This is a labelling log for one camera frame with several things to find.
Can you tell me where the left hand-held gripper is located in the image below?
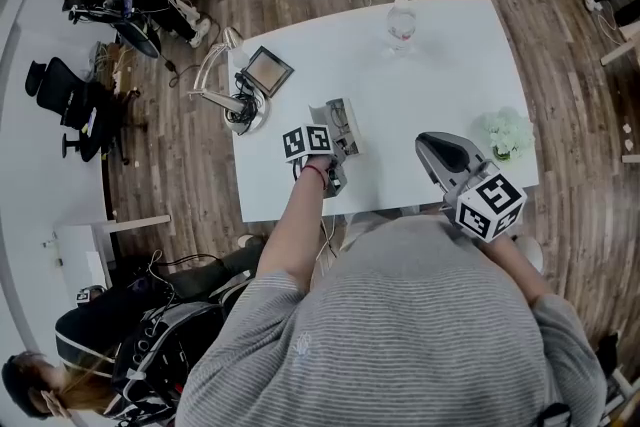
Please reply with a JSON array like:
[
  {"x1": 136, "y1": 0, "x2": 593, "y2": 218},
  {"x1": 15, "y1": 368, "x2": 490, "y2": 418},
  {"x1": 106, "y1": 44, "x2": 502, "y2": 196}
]
[{"x1": 282, "y1": 123, "x2": 362, "y2": 200}]

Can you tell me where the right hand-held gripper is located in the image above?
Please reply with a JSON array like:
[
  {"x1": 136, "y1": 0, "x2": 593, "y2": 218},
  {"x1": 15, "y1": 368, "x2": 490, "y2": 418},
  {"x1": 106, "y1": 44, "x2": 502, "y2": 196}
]
[{"x1": 415, "y1": 131, "x2": 529, "y2": 245}]

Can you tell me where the person's left forearm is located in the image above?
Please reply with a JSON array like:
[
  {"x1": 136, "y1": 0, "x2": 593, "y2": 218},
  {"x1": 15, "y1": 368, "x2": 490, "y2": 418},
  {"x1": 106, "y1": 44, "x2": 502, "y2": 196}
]
[{"x1": 257, "y1": 167, "x2": 331, "y2": 294}]

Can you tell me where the person's right forearm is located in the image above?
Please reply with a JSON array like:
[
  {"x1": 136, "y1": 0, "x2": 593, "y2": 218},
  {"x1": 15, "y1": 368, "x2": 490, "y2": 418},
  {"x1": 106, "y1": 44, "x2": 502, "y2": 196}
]
[{"x1": 472, "y1": 234, "x2": 554, "y2": 309}]

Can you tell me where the person's left hand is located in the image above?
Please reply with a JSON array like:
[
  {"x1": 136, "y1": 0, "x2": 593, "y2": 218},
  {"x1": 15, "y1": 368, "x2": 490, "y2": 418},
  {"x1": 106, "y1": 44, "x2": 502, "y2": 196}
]
[{"x1": 304, "y1": 154, "x2": 337, "y2": 179}]

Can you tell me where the white flower bouquet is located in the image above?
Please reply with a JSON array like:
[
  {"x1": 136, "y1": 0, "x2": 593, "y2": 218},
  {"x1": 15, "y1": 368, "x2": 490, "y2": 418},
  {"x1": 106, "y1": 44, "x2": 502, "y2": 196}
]
[{"x1": 471, "y1": 106, "x2": 536, "y2": 163}]

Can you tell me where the silver desk lamp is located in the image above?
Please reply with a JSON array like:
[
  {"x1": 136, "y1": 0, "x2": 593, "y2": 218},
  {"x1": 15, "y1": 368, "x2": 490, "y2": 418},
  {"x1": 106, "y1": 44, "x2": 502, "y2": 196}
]
[{"x1": 187, "y1": 26, "x2": 272, "y2": 136}]

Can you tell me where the person's white shoe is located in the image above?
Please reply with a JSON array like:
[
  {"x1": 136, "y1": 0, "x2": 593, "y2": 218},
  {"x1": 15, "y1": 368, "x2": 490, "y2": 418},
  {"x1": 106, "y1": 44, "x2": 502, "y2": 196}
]
[{"x1": 514, "y1": 234, "x2": 546, "y2": 274}]

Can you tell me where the clear water bottle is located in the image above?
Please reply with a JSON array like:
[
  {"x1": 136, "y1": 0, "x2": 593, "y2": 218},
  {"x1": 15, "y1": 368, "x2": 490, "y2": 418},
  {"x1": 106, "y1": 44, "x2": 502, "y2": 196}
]
[{"x1": 385, "y1": 0, "x2": 418, "y2": 58}]

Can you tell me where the grey striped shirt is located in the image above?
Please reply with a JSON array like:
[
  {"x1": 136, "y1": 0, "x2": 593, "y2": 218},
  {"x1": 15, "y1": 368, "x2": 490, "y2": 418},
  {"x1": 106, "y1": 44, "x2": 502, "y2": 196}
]
[{"x1": 174, "y1": 214, "x2": 607, "y2": 427}]

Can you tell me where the white desk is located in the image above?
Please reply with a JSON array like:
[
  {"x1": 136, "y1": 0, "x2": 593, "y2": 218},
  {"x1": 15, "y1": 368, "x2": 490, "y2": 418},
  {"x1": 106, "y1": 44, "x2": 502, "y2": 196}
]
[{"x1": 52, "y1": 213, "x2": 172, "y2": 289}]

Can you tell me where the black shell chair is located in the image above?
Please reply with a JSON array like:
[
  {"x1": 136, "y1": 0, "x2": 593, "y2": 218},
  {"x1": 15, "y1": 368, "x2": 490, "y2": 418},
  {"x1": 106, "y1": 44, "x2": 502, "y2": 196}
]
[{"x1": 114, "y1": 12, "x2": 164, "y2": 61}]

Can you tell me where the black backpack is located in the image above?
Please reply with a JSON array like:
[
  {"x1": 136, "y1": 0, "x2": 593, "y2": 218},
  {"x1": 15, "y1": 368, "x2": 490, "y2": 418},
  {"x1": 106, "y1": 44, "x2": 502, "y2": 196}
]
[{"x1": 112, "y1": 299, "x2": 236, "y2": 421}]

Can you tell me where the black office chair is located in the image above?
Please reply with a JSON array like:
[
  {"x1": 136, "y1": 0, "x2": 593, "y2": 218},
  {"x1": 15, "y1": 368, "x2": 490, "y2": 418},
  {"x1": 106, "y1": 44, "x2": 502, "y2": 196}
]
[{"x1": 24, "y1": 56, "x2": 149, "y2": 166}]

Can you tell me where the red string bracelet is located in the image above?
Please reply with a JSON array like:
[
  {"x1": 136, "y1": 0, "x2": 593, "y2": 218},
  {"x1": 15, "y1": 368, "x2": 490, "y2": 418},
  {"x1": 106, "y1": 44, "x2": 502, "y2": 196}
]
[{"x1": 298, "y1": 163, "x2": 330, "y2": 190}]

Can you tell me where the black picture frame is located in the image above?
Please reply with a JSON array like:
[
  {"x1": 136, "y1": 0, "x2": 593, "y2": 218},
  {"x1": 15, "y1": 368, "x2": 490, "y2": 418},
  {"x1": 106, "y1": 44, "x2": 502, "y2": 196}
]
[{"x1": 241, "y1": 45, "x2": 296, "y2": 99}]

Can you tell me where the black cable bundle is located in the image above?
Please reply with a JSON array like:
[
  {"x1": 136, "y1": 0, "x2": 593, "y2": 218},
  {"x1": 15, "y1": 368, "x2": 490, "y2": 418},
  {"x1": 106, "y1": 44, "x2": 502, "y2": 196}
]
[{"x1": 223, "y1": 70, "x2": 265, "y2": 125}]

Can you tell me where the cardboard box of cables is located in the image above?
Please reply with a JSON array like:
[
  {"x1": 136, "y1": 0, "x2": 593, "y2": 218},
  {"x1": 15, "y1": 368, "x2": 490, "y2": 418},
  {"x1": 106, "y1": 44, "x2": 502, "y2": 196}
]
[{"x1": 91, "y1": 41, "x2": 137, "y2": 97}]

